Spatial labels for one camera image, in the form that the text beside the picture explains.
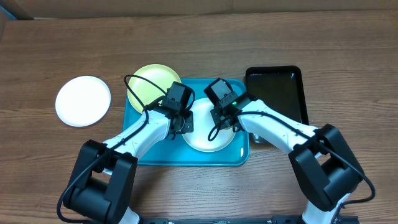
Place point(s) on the teal plastic tray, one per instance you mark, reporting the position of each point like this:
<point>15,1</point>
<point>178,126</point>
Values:
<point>178,152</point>

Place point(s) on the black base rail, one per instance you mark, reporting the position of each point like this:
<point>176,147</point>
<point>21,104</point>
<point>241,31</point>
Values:
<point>280,219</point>

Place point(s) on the white plate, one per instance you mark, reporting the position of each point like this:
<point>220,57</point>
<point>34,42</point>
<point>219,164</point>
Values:
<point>202,125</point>
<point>83,101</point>

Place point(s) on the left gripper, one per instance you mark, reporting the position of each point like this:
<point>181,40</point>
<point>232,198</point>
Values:
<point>189,127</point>

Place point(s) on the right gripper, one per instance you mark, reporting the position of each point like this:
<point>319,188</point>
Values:
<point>216,116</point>

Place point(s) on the black water basin tray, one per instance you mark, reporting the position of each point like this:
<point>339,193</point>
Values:
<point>281,88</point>

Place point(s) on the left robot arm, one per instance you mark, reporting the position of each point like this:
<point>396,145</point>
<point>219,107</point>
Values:
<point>100,185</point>

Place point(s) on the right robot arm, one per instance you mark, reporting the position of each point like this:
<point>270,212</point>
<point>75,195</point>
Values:
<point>325,167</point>

